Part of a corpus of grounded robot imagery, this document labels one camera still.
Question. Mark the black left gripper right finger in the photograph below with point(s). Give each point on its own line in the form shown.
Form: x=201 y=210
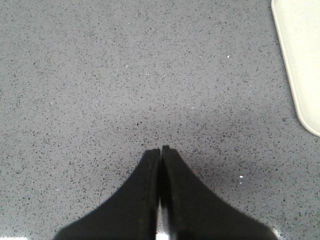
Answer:
x=193 y=212

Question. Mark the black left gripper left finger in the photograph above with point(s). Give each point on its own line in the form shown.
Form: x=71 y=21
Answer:
x=129 y=214

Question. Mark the cream rectangular plastic tray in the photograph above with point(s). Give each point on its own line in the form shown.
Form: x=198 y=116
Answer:
x=297 y=24

